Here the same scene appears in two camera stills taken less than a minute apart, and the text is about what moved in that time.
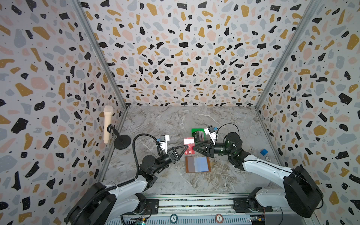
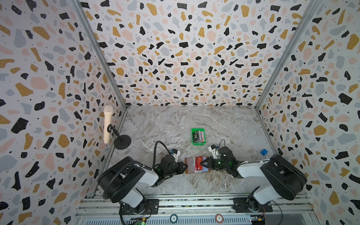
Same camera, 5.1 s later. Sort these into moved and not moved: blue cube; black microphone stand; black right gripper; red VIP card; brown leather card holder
Moved: red VIP card; black right gripper
Not moved: blue cube; brown leather card holder; black microphone stand
